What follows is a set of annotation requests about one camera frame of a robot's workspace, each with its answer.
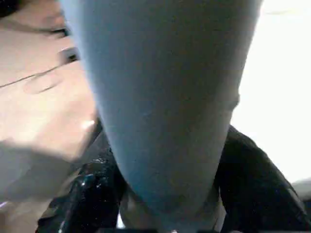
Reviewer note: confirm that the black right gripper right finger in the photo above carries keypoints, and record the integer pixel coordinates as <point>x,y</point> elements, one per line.
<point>257,189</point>

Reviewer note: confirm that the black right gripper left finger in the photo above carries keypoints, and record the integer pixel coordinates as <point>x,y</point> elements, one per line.
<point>85,199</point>

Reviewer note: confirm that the white plastic table top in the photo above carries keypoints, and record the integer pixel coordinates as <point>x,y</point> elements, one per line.
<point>279,85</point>

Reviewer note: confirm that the white plastic table leg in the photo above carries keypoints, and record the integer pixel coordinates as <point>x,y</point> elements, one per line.
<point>158,85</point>

